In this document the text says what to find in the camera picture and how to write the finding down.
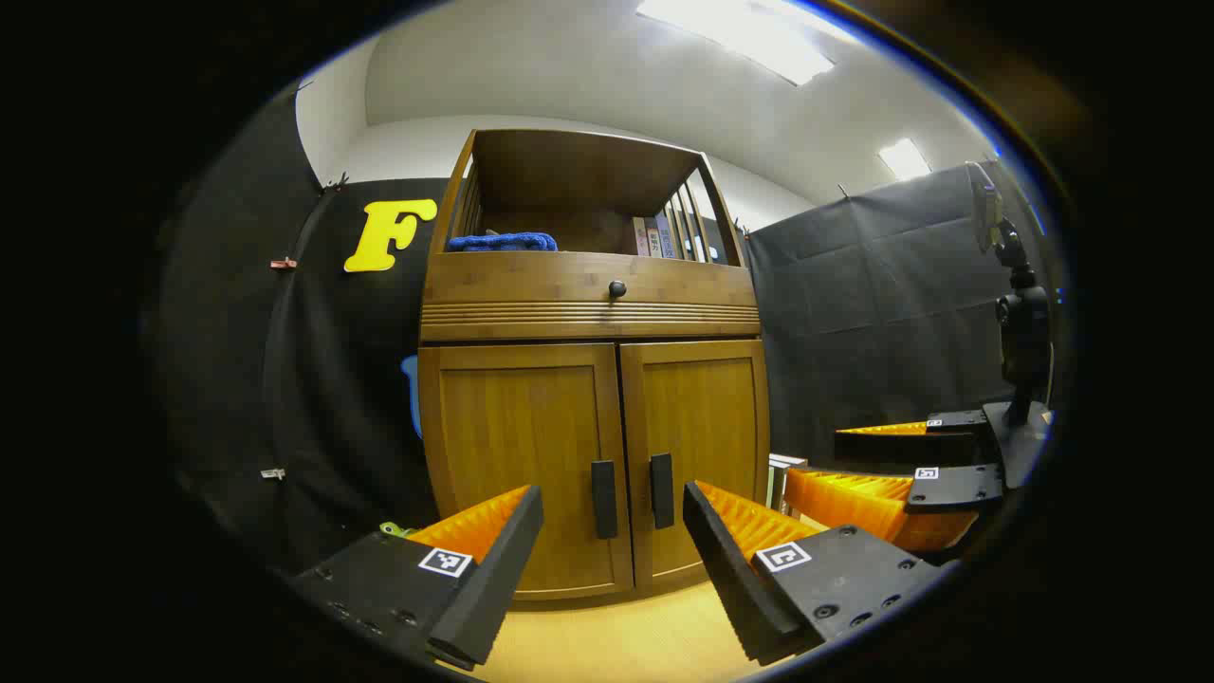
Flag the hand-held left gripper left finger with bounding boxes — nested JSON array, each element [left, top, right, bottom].
[[285, 484, 546, 674]]

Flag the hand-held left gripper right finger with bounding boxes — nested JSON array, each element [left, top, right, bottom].
[[681, 479, 961, 667]]

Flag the wooden shoe cabinet door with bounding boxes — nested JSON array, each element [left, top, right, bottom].
[[419, 343, 635, 600], [619, 340, 771, 587]]

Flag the wooden shoe cabinet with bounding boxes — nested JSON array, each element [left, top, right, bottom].
[[417, 128, 771, 603]]

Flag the small white box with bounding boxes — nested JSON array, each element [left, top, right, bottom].
[[768, 453, 809, 518]]

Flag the small ceiling light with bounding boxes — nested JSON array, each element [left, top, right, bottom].
[[877, 138, 932, 181]]

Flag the black backdrop cloth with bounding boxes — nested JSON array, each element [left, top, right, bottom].
[[156, 90, 1054, 580]]

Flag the wooden drawer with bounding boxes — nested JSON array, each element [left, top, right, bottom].
[[423, 250, 762, 309]]

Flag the blue folded cloth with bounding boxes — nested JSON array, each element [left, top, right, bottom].
[[446, 231, 559, 253]]

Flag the large ceiling light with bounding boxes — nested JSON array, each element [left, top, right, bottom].
[[635, 0, 859, 86]]

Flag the black door handle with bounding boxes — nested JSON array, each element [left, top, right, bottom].
[[591, 460, 618, 540], [650, 452, 675, 530]]

